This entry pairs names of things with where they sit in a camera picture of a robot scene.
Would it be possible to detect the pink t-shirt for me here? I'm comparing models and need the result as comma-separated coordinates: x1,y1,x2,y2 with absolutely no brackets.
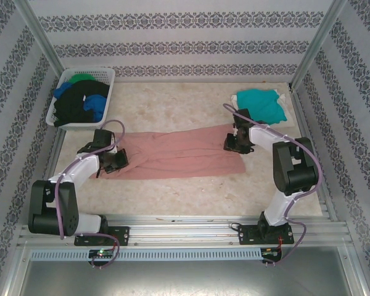
94,122,247,181

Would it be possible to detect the folded teal t-shirt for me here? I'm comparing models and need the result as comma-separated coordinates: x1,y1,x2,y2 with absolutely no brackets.
236,89,288,126

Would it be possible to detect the blue t-shirt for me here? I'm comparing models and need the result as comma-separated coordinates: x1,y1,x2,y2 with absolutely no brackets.
54,81,108,122

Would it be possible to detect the black t-shirt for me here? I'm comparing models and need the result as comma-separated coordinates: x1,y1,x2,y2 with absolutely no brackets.
52,79,111,128

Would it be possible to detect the white plastic laundry basket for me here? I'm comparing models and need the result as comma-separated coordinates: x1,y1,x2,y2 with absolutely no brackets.
45,68,117,130

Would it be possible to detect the green t-shirt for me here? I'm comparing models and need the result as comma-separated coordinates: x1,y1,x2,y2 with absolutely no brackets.
68,73,97,84

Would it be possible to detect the grey metal panel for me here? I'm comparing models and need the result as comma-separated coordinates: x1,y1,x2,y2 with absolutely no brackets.
9,260,366,296

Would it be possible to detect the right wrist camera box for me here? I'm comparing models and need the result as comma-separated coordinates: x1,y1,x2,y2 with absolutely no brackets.
232,108,252,123

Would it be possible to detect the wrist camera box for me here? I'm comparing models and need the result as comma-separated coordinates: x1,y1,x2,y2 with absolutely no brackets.
232,108,252,123
93,128,117,149

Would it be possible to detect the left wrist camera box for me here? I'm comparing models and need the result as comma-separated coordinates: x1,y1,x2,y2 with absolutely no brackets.
93,128,117,149

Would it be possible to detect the aluminium side rail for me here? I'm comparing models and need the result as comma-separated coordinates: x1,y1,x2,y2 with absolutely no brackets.
291,91,340,221
29,128,65,224

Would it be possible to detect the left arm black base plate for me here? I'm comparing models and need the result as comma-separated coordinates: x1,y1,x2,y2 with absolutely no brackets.
73,225,131,247

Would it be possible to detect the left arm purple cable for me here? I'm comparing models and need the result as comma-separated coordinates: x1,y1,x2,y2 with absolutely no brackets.
55,119,126,271

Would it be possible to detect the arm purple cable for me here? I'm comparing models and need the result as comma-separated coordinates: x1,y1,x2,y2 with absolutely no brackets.
223,103,324,268
55,119,126,271

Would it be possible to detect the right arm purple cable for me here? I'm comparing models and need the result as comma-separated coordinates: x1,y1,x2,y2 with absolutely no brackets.
223,103,324,268

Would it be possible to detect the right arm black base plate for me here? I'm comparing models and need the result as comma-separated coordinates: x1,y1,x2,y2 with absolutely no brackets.
237,223,294,247

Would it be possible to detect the aluminium mounting rail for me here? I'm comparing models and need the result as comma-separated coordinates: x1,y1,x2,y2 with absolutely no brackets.
17,214,351,247

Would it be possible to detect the slotted grey cable duct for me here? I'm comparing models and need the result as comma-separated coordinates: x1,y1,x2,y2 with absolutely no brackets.
29,248,265,261

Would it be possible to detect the aluminium corner post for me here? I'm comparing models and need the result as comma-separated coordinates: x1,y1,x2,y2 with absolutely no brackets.
289,0,349,92
17,0,65,76

